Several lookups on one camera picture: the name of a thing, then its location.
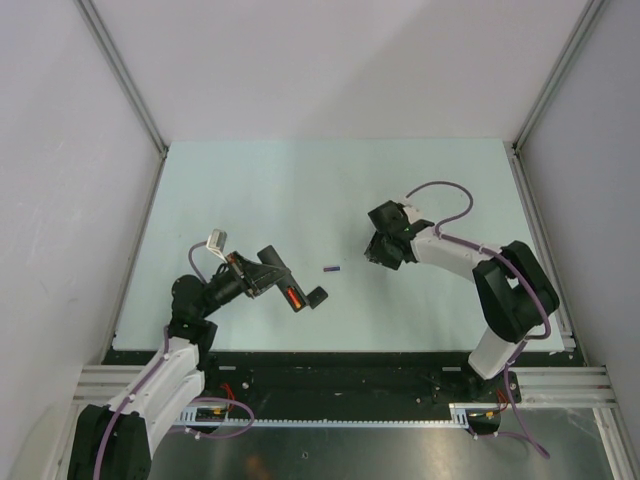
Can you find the left aluminium frame post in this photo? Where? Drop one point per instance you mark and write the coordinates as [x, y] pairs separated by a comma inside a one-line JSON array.
[[116, 63]]

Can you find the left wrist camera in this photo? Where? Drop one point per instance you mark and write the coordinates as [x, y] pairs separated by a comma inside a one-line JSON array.
[[215, 243]]

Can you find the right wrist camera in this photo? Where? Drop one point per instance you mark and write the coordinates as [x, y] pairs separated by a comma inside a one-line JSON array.
[[412, 213]]

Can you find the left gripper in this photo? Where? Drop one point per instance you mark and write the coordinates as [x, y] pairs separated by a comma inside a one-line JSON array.
[[251, 270]]

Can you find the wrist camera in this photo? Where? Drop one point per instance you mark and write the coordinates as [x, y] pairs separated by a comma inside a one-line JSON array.
[[412, 213], [215, 243]]

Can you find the right aluminium frame post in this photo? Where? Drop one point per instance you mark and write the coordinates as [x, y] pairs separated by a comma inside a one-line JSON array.
[[579, 35]]

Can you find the aluminium frame post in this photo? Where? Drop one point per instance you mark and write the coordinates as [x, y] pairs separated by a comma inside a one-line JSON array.
[[579, 35], [116, 63]]

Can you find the black remote control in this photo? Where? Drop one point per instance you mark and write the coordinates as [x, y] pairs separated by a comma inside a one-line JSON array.
[[286, 284]]

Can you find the black battery cover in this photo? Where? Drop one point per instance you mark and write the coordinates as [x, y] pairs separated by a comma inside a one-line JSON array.
[[316, 297]]

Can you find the red orange battery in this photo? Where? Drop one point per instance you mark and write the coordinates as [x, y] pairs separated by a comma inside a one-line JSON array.
[[294, 299]]

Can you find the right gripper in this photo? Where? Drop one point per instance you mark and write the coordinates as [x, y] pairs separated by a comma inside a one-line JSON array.
[[374, 250]]

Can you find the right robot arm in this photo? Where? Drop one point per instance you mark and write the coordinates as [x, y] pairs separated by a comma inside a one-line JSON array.
[[515, 294]]

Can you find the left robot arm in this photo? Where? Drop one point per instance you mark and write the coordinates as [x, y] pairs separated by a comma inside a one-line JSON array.
[[118, 440]]

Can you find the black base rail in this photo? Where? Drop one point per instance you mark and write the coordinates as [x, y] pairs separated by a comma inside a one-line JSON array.
[[345, 387]]

